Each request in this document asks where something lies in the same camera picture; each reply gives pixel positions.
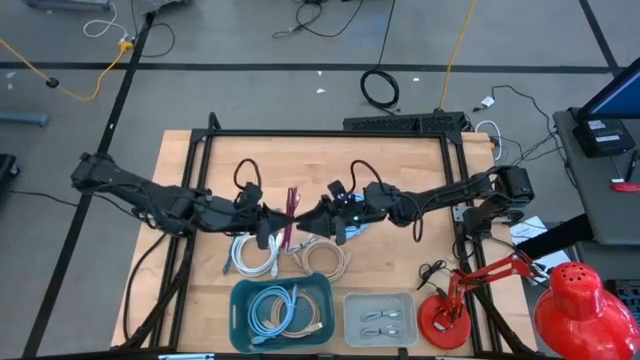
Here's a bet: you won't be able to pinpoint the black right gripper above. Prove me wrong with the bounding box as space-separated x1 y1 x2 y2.
297 199 374 246

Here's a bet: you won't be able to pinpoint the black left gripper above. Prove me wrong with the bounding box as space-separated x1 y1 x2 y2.
232 201 296 250

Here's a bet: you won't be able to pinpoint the red braided cable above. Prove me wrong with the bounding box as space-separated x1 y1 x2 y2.
282 186 301 251

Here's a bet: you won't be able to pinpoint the thick beige braided cable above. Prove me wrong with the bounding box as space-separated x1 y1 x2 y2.
269 289 325 339
292 237 353 284

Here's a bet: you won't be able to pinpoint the light blue cable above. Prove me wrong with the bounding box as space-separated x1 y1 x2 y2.
247 284 301 346

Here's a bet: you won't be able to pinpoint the small grey USB cable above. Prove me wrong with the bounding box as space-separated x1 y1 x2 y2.
359 325 404 340
360 309 404 323

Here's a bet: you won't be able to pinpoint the teal plastic bin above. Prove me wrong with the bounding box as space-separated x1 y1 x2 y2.
228 272 336 355

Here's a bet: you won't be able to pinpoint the grey plastic bin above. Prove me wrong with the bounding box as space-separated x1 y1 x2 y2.
343 291 420 349

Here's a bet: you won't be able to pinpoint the black power strip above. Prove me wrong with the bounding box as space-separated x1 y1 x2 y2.
342 110 467 134

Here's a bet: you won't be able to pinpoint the red desk lamp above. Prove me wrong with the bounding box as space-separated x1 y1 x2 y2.
417 252 640 360

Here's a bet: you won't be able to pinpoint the white papers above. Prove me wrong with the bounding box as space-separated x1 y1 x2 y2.
509 215 571 274

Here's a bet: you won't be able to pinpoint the dark grey desk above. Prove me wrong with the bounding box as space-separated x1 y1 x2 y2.
552 107 640 246

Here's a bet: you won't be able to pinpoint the black box device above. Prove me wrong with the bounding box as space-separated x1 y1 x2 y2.
572 117 637 159

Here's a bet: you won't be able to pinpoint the computer monitor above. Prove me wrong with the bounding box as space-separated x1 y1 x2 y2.
577 57 640 121

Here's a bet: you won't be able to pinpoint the black white braided cable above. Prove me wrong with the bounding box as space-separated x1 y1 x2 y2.
287 234 321 254

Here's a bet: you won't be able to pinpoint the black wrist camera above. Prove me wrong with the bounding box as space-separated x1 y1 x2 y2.
239 182 264 206
328 179 359 206

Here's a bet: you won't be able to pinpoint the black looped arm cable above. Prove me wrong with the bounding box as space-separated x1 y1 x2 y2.
233 157 263 192
349 159 387 194

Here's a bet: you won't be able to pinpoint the white coiled HDMI cable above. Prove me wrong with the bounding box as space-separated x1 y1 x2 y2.
230 232 284 279

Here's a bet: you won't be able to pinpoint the green braided cable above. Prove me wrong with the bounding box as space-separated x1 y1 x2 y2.
222 239 236 275

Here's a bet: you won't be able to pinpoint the black metal table frame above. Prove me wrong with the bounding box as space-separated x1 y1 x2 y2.
112 112 539 360

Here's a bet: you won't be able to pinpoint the black lamp cord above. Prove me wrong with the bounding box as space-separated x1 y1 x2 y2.
417 259 449 292

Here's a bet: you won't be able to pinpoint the black coiled floor cable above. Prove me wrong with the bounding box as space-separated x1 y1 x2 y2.
359 0 401 110

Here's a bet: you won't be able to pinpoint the yellow extension cable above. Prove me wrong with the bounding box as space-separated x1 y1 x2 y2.
437 0 479 112
0 38 135 103

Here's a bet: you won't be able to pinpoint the white floor cable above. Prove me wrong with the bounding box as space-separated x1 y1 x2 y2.
82 2 129 41

